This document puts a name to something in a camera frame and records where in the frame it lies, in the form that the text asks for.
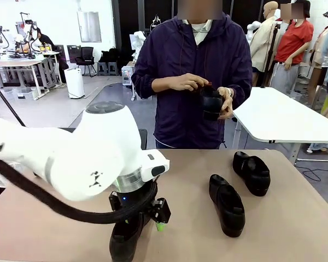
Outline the black braided cable sleeve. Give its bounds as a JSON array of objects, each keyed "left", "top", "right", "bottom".
[{"left": 0, "top": 158, "right": 159, "bottom": 225}]

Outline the black loafer with metal bit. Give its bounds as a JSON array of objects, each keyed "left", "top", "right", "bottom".
[
  {"left": 209, "top": 174, "right": 247, "bottom": 238},
  {"left": 109, "top": 211, "right": 154, "bottom": 262}
]

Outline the wooden top workbench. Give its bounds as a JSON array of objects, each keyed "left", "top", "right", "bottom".
[{"left": 0, "top": 59, "right": 46, "bottom": 100}]

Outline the mannequin with bucket hat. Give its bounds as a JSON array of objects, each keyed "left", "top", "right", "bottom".
[{"left": 307, "top": 5, "right": 328, "bottom": 110}]

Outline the black office chair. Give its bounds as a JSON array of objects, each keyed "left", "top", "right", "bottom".
[{"left": 75, "top": 46, "right": 97, "bottom": 78}]

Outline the black bag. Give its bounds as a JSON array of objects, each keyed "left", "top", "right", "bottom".
[{"left": 99, "top": 47, "right": 121, "bottom": 64}]

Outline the black tripod leg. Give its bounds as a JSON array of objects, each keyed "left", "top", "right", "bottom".
[{"left": 0, "top": 76, "right": 27, "bottom": 128}]

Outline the white table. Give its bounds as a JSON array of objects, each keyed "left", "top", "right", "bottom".
[{"left": 231, "top": 86, "right": 328, "bottom": 172}]

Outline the seated person in black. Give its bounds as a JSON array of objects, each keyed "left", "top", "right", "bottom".
[{"left": 35, "top": 27, "right": 56, "bottom": 52}]

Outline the computer tower with lights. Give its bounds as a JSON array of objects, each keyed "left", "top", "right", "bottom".
[{"left": 121, "top": 65, "right": 134, "bottom": 87}]

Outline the person's right forearm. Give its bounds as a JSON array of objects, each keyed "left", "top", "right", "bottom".
[{"left": 151, "top": 77, "right": 171, "bottom": 93}]

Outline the person's left hand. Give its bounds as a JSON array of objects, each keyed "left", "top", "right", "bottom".
[{"left": 216, "top": 86, "right": 234, "bottom": 120}]

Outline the mannequin in beige jacket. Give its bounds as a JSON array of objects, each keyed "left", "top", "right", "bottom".
[{"left": 248, "top": 1, "right": 281, "bottom": 88}]

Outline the robot rig with black cables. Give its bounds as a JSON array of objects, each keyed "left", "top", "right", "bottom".
[{"left": 15, "top": 12, "right": 43, "bottom": 59}]

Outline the person in purple hooded jacket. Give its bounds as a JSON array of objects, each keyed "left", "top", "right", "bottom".
[{"left": 131, "top": 0, "right": 254, "bottom": 150}]

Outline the person's right hand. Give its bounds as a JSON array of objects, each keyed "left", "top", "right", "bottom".
[{"left": 168, "top": 73, "right": 210, "bottom": 92}]

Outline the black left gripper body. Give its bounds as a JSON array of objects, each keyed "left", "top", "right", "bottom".
[{"left": 118, "top": 182, "right": 157, "bottom": 212}]

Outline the clear storage box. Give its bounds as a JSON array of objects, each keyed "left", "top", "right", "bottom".
[{"left": 16, "top": 87, "right": 33, "bottom": 100}]

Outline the grey wall panel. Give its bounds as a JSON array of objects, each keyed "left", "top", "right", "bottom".
[{"left": 77, "top": 11, "right": 102, "bottom": 43}]

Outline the white air purifier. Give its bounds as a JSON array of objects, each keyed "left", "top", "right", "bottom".
[{"left": 64, "top": 68, "right": 85, "bottom": 99}]

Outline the clear plastic sheet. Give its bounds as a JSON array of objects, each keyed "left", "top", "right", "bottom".
[{"left": 0, "top": 160, "right": 44, "bottom": 189}]

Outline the black textured zipper ankle shoe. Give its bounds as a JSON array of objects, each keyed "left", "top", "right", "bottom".
[
  {"left": 232, "top": 151, "right": 271, "bottom": 197},
  {"left": 199, "top": 86, "right": 225, "bottom": 122}
]

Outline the black metal shoe stand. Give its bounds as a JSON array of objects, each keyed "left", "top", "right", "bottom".
[{"left": 57, "top": 127, "right": 148, "bottom": 150}]

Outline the mannequin in red t-shirt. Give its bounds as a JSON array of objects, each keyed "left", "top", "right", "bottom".
[{"left": 270, "top": 0, "right": 315, "bottom": 96}]

